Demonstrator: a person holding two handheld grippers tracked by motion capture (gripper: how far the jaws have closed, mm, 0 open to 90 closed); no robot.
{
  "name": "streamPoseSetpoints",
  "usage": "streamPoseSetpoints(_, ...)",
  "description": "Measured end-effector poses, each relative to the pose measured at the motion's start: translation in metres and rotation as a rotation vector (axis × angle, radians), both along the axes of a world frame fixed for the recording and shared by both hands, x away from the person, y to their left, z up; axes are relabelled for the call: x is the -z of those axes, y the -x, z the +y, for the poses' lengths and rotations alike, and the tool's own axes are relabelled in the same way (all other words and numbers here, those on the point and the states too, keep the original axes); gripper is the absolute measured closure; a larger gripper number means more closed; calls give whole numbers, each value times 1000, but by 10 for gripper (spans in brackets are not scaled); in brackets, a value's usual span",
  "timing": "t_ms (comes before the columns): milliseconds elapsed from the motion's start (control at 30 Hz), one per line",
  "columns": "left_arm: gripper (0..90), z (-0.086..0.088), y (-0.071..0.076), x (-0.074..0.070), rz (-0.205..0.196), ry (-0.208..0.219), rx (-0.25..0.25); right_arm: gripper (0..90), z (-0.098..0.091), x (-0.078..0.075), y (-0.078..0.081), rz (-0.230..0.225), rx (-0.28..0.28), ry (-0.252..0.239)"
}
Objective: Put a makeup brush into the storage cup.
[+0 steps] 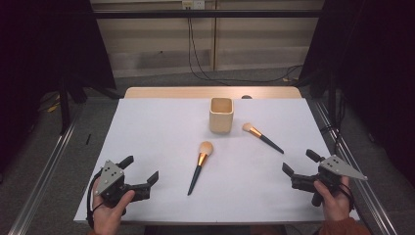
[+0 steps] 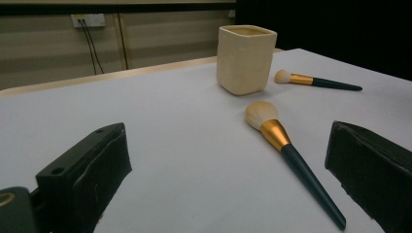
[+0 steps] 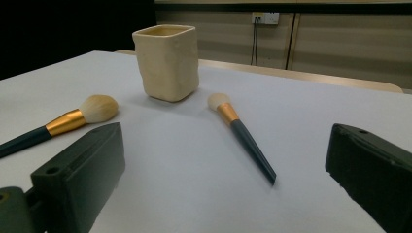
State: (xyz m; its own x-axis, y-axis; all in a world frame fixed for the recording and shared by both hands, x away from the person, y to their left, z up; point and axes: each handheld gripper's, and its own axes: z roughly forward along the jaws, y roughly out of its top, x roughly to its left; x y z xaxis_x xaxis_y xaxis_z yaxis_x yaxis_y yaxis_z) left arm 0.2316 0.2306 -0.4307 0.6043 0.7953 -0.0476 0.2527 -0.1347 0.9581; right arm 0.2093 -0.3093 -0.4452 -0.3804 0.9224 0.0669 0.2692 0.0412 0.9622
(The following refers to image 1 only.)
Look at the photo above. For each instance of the large makeup brush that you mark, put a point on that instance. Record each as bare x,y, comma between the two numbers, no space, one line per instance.
199,163

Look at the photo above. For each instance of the person's right hand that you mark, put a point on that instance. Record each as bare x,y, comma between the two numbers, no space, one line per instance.
334,205

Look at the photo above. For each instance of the beige square brush holder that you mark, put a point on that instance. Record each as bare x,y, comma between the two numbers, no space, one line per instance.
221,117

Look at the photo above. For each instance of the black curtain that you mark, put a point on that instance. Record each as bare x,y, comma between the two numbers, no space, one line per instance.
375,65
42,49

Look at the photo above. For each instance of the person's left hand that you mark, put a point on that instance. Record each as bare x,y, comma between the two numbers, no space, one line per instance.
109,217

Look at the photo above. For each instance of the white wall socket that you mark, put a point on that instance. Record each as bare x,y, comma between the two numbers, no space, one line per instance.
193,4

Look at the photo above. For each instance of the small black stick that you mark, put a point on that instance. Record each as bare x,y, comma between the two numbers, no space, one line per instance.
88,139

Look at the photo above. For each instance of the small makeup brush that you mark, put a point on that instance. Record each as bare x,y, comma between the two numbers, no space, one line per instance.
261,135

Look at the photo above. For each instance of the wooden table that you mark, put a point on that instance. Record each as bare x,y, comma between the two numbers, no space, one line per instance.
182,92

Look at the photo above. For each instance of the black horizontal frame bar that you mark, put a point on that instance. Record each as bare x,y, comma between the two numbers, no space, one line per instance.
202,13

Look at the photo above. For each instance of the aluminium rail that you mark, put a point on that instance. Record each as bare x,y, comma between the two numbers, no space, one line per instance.
42,176
368,196

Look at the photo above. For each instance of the white table cover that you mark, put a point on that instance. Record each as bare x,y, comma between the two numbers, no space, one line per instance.
169,130

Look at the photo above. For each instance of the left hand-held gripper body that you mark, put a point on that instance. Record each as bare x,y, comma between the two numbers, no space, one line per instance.
109,176

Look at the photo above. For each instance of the black metal stand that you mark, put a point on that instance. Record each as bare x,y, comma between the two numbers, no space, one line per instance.
64,107

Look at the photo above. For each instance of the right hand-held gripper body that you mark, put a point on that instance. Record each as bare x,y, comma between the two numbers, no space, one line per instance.
339,168

